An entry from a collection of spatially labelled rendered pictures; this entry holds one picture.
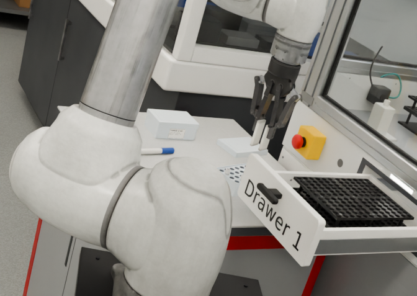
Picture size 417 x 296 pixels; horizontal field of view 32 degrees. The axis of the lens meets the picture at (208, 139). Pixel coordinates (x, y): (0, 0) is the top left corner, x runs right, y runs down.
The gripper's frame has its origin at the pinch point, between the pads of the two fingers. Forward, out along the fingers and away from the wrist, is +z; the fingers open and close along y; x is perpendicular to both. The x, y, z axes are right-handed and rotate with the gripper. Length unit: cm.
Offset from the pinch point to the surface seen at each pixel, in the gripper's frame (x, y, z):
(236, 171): -1.8, -2.7, 11.5
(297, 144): 14.6, 3.1, 3.4
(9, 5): 169, -312, 76
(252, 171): -18.0, 10.3, 1.4
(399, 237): -4.9, 42.8, 3.5
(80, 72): 64, -128, 41
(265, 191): -26.0, 19.0, 0.0
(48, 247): -21, -43, 54
